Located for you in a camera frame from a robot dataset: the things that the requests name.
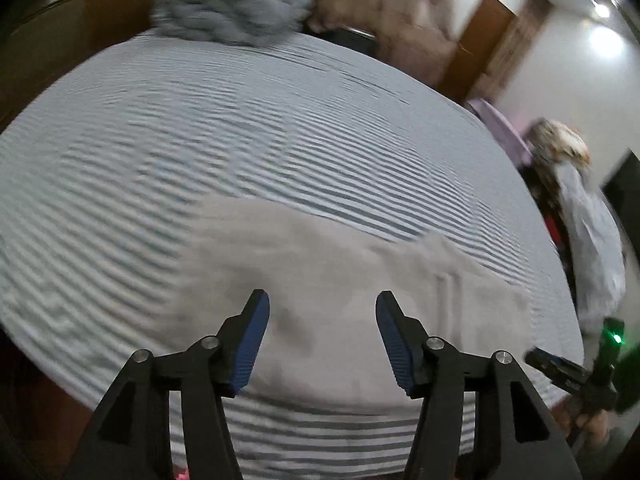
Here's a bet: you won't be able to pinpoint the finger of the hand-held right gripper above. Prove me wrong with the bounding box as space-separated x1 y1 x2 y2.
524 347 590 392

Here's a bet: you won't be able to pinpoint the person's right hand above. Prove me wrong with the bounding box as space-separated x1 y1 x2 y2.
562 396 615 456

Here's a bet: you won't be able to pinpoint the bed with striped sheet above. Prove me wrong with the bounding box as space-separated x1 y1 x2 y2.
0 27 586 476

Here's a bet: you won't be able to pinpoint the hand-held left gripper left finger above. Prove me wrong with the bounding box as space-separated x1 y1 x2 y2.
64 289 271 480

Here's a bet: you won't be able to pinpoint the purple cloth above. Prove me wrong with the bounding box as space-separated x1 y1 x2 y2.
465 99 533 167

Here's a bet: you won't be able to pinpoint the floral fabric bundle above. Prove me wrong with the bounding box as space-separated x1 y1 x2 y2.
525 119 592 173

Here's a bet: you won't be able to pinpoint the blue-grey quilt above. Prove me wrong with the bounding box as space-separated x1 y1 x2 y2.
150 0 316 47

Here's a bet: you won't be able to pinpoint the dark wooden headboard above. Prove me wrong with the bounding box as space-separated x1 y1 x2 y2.
0 0 211 131

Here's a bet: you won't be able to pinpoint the beige pants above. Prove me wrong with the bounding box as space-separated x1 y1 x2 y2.
170 195 532 418

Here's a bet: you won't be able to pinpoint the dark wall screen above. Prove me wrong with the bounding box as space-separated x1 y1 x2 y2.
600 148 640 216

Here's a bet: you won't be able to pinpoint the brown wooden door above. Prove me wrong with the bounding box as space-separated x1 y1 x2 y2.
432 0 526 101

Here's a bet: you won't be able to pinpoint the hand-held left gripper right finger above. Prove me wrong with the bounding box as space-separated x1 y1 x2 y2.
375 290 584 480

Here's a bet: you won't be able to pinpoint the pink patterned curtain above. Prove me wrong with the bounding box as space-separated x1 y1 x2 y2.
307 0 468 81

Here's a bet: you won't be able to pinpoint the pale blue-white plastic bag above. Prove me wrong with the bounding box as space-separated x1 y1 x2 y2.
552 162 628 328

